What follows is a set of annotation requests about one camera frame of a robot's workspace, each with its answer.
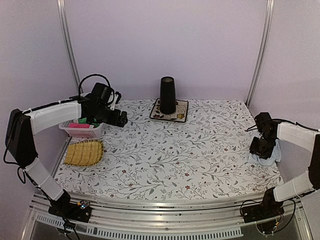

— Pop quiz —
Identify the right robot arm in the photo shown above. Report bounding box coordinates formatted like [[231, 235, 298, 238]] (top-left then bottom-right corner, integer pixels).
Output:
[[249, 112, 320, 218]]

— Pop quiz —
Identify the green rolled towel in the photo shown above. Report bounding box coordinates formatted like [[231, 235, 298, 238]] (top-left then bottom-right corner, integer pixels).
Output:
[[77, 117, 100, 128]]

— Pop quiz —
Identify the light blue towel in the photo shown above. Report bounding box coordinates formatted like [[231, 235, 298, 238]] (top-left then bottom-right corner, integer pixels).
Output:
[[246, 140, 282, 167]]

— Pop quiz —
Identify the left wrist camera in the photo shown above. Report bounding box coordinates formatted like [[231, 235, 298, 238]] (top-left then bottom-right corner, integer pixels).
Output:
[[107, 91, 122, 111]]

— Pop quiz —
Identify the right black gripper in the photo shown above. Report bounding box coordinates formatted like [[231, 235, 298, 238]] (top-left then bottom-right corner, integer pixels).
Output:
[[250, 134, 276, 160]]

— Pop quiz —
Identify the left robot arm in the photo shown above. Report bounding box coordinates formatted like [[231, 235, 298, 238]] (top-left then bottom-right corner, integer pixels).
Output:
[[5, 82, 128, 217]]

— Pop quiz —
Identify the aluminium front rail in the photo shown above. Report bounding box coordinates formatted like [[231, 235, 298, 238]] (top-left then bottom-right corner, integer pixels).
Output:
[[21, 193, 315, 240]]

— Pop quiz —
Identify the right aluminium post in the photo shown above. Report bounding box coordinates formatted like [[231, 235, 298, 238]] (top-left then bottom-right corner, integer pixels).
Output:
[[245, 0, 275, 108]]

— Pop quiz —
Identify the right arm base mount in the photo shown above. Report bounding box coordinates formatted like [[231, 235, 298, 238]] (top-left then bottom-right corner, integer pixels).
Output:
[[239, 200, 284, 223]]

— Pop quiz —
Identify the floral square coaster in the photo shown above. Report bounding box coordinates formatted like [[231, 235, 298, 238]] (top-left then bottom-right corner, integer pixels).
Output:
[[149, 97, 189, 123]]

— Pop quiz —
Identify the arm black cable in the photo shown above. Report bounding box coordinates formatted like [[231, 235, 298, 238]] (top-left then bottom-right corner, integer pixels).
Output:
[[77, 73, 112, 98], [246, 119, 320, 133]]

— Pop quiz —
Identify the woven bamboo tray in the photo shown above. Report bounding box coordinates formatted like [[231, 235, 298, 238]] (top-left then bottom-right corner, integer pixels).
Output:
[[63, 139, 104, 167]]

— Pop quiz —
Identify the pink rolled towel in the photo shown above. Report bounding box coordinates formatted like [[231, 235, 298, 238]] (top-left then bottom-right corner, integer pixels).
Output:
[[68, 122, 91, 129]]

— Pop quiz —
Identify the left aluminium post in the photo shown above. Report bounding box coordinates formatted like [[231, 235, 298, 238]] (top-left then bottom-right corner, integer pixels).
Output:
[[56, 0, 80, 87]]

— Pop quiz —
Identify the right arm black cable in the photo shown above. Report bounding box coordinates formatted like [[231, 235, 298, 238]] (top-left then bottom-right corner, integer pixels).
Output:
[[246, 119, 320, 133]]

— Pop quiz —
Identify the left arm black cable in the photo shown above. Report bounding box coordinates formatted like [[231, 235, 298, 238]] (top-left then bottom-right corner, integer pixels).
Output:
[[77, 73, 112, 98]]

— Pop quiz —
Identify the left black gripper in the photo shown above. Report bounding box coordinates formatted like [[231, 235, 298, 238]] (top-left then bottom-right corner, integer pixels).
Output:
[[91, 104, 128, 127]]

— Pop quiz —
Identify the aluminium post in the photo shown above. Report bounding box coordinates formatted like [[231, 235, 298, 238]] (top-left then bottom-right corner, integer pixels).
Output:
[[56, 0, 80, 87], [245, 0, 275, 108]]

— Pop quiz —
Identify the black tall cup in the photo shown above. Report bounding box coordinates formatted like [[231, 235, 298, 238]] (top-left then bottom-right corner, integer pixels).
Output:
[[160, 76, 176, 115]]

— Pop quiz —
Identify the white plastic basket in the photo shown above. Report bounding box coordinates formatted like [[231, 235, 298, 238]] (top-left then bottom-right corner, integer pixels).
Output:
[[58, 121, 105, 139]]

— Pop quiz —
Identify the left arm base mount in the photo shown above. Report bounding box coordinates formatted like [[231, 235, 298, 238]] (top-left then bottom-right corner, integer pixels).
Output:
[[48, 200, 93, 223]]

